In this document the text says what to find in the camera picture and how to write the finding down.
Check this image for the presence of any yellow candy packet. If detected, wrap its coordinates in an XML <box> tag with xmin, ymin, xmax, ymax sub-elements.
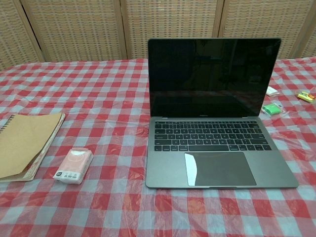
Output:
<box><xmin>295</xmin><ymin>90</ymin><xmax>316</xmax><ymax>104</ymax></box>

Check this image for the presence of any grey laptop computer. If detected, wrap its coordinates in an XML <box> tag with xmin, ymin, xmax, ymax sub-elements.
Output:
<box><xmin>145</xmin><ymin>37</ymin><xmax>300</xmax><ymax>190</ymax></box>

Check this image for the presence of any green candy packet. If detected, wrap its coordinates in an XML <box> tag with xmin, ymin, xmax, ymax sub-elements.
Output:
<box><xmin>261</xmin><ymin>103</ymin><xmax>283</xmax><ymax>116</ymax></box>

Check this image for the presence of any small white packet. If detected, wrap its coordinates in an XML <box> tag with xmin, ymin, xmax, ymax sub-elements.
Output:
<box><xmin>265</xmin><ymin>86</ymin><xmax>279</xmax><ymax>97</ymax></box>

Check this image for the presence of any pink tissue pack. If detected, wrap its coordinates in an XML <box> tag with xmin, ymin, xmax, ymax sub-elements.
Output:
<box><xmin>52</xmin><ymin>147</ymin><xmax>94</xmax><ymax>186</ymax></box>

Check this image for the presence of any red white checkered tablecloth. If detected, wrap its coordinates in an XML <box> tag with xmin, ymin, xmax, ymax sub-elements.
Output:
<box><xmin>0</xmin><ymin>57</ymin><xmax>316</xmax><ymax>237</ymax></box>

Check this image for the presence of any brown spiral notebook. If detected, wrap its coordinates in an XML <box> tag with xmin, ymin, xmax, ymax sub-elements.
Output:
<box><xmin>0</xmin><ymin>112</ymin><xmax>66</xmax><ymax>183</ymax></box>

